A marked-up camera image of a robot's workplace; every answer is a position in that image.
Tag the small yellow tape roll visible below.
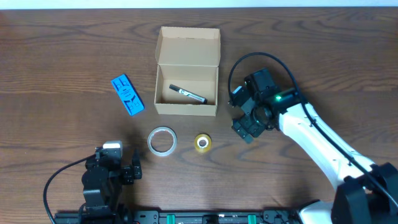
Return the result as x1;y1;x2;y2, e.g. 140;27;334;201
194;134;212;153

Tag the blue plastic tape dispenser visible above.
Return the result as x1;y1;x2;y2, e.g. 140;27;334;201
111;73;145;116

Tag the black and white marker pen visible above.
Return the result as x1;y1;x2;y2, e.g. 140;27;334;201
169;84;208;105

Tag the large clear tape roll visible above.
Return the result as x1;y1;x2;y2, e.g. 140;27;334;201
147;126;178;157

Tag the open cardboard box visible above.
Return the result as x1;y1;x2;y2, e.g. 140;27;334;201
154;26;221;116

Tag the black mounting rail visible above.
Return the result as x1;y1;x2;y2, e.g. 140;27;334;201
53;210;299;224

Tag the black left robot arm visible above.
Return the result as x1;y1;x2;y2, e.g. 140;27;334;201
78;147;142;223

